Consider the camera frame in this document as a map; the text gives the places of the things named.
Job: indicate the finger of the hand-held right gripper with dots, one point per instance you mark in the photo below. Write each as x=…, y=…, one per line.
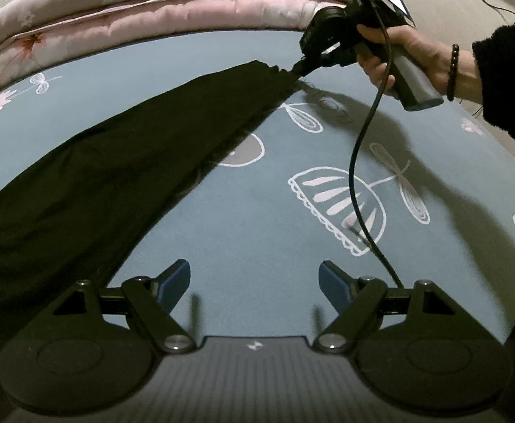
x=306, y=65

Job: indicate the bed with blue floral sheet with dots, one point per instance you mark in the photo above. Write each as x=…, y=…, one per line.
x=262, y=229

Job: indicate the black pants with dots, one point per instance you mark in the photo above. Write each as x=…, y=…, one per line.
x=107, y=176

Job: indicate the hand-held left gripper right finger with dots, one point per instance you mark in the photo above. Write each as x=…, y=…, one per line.
x=334, y=284

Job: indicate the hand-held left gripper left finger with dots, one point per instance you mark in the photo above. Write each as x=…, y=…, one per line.
x=174, y=281

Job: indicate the pink floral quilt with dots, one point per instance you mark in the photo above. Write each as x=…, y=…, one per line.
x=173, y=9

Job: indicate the person's right forearm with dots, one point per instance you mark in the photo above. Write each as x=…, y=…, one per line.
x=504, y=75

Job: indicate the person's right hand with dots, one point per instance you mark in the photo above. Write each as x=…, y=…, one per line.
x=429, y=61

